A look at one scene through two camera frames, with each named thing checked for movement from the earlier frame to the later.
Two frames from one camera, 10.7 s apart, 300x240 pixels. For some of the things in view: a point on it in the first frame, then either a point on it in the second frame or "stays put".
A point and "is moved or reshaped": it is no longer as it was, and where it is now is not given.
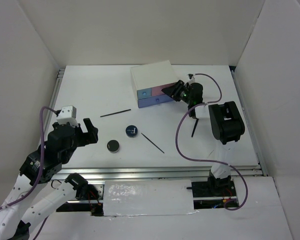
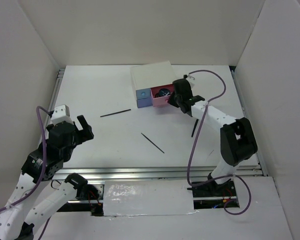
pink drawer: [157, 90] is moved or reshaped
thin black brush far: [114, 113] stays put
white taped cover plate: [148, 197] stays put
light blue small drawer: [144, 93] stays put
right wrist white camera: [191, 77] stays put
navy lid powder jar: [131, 131] is moved or reshaped
